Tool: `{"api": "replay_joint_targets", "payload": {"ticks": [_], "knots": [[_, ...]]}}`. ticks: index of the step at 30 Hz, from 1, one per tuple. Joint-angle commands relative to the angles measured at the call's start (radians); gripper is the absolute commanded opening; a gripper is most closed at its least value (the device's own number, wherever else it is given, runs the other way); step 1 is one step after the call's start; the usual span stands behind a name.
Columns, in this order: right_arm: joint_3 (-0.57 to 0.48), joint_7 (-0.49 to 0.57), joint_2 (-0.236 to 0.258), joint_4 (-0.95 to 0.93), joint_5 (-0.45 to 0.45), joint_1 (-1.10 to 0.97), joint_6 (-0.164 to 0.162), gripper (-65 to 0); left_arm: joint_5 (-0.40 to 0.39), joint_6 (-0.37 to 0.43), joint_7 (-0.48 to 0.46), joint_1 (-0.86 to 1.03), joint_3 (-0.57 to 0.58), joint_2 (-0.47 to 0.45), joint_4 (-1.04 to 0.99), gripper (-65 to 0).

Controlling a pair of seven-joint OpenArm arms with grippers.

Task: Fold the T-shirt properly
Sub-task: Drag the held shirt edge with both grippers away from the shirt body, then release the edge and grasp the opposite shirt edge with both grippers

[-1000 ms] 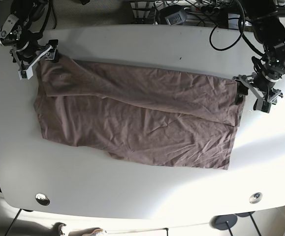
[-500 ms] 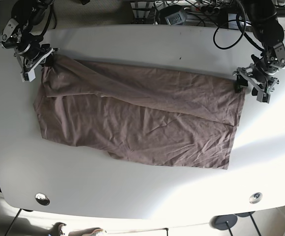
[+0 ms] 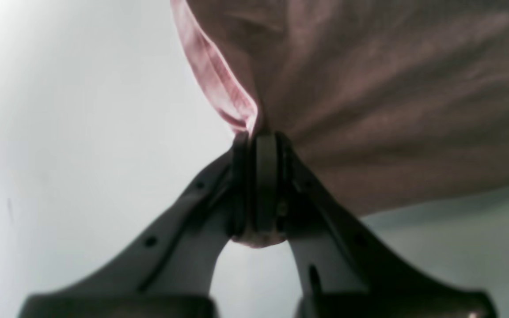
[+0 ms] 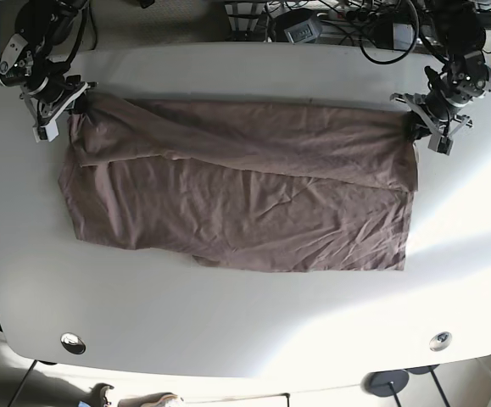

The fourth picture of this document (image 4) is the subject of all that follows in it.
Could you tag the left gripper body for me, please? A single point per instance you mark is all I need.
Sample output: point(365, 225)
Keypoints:
point(441, 114)

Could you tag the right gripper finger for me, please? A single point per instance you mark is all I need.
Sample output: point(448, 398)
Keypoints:
point(45, 133)
point(87, 85)

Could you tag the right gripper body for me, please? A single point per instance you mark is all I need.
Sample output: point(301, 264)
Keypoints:
point(50, 97)

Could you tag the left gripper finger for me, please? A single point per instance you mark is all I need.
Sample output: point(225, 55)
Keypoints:
point(439, 143)
point(402, 98)

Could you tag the mauve pink T-shirt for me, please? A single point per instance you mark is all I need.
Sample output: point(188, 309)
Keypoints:
point(269, 187)

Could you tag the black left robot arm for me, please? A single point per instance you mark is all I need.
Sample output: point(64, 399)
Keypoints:
point(464, 77)

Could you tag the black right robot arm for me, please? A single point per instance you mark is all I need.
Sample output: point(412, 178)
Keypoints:
point(39, 27)

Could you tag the right black floor stand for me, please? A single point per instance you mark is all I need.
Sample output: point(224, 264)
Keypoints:
point(430, 371)

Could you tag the black floor stand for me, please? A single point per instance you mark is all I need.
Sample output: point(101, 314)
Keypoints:
point(430, 371)
point(387, 384)

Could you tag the left black floor stand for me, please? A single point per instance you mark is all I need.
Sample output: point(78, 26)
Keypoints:
point(387, 384)

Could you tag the white orange shoe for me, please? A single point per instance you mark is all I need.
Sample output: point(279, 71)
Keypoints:
point(98, 397)
point(154, 400)

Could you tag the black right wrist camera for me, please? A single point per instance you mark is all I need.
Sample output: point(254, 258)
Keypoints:
point(80, 105)

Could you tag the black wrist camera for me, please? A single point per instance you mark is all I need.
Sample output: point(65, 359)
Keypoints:
point(415, 128)
point(80, 105)

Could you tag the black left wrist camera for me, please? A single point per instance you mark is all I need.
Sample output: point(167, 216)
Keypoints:
point(415, 128)

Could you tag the table cable grommet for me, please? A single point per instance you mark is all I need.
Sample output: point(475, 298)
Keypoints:
point(440, 341)
point(72, 343)

